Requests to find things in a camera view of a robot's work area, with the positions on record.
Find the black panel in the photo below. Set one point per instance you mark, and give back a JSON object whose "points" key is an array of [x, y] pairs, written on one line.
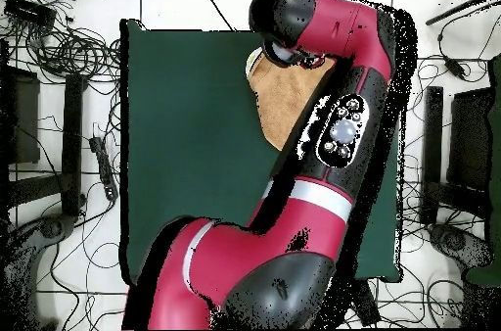
{"points": [[469, 139], [23, 119]]}

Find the dark green table cloth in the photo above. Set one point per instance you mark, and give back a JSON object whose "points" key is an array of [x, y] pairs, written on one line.
{"points": [[188, 131]]}

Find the black rectangular box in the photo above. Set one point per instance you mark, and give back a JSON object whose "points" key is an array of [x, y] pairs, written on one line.
{"points": [[29, 11]]}

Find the black power strip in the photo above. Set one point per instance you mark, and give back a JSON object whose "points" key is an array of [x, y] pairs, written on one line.
{"points": [[368, 307], [103, 166]]}

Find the black flat bar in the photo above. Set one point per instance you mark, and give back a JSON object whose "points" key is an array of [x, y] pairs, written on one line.
{"points": [[72, 143], [432, 151]]}

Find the grey chair base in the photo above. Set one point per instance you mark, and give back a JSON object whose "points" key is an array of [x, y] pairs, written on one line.
{"points": [[458, 243], [43, 233]]}

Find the black power adapter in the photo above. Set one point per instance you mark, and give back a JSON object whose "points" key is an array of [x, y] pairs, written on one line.
{"points": [[455, 68]]}

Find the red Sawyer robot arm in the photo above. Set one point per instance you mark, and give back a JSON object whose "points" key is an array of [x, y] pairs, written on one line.
{"points": [[274, 245]]}

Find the orange terry towel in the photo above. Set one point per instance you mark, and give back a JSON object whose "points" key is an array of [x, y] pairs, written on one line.
{"points": [[282, 104]]}

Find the black rod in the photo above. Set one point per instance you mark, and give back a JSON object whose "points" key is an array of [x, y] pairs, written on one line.
{"points": [[462, 8]]}

